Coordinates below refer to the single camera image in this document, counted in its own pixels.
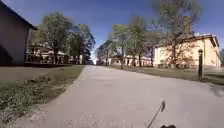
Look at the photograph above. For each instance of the long low pale building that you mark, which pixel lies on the long low pale building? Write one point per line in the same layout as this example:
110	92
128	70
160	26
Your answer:
133	61

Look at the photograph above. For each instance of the grey asphalt path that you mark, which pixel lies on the grey asphalt path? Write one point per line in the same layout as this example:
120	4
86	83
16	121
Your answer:
116	96

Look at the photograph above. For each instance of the row of trees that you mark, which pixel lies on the row of trees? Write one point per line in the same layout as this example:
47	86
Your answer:
133	36

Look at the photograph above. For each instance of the green tree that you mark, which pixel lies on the green tree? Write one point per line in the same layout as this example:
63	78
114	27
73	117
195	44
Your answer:
81	40
55	30

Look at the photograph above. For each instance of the pale building with columns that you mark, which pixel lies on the pale building with columns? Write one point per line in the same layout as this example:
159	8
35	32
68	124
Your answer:
61	54

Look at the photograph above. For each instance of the grass verge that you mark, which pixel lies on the grass verge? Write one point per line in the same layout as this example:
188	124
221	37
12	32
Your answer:
173	72
30	87

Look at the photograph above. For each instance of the robot's own part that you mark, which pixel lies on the robot's own part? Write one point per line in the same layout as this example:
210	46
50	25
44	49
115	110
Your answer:
167	126
162	106

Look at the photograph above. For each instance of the tall sparse tree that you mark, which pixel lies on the tall sparse tree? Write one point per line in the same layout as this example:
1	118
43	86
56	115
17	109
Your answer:
175	20

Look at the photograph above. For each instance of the yellow building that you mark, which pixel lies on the yellow building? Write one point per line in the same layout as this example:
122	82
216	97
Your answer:
210	50

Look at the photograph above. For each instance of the dark building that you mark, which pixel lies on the dark building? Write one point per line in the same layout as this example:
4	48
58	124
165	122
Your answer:
11	40

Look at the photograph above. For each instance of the dark post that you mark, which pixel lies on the dark post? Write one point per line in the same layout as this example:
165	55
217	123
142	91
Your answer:
200	65

